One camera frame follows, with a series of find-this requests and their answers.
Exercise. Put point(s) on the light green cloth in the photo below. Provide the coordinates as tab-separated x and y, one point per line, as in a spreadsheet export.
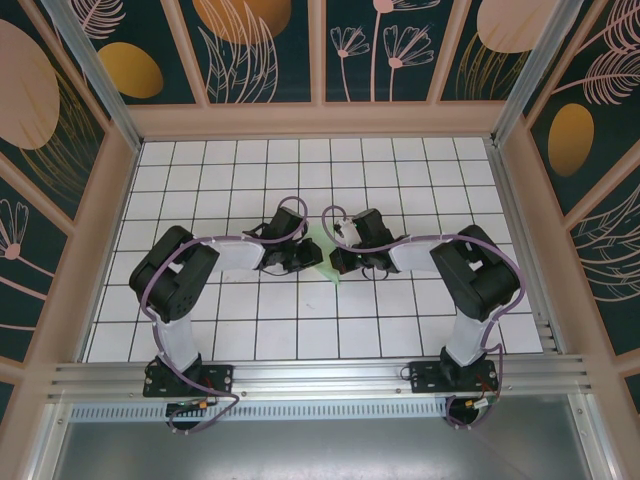
326	262

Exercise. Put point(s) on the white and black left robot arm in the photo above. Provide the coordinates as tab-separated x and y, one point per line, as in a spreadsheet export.
170	290

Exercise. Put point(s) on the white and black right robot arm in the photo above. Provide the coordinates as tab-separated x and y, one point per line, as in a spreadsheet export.
480	280

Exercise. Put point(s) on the yellow connector power lead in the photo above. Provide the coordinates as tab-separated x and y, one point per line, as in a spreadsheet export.
480	402
202	402

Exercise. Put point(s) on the grey metal panel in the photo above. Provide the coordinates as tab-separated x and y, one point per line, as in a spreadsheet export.
320	450

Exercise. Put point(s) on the long aluminium mounting rail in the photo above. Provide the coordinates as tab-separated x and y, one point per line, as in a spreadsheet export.
320	375

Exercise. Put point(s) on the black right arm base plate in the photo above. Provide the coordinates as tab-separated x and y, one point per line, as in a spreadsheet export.
425	377

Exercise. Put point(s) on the aluminium side rail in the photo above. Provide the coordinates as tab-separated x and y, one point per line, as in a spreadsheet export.
522	250

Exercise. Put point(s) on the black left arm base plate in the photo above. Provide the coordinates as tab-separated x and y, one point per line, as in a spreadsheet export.
220	380

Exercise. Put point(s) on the aluminium frame post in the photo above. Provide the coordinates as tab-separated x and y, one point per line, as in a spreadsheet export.
100	85
531	75

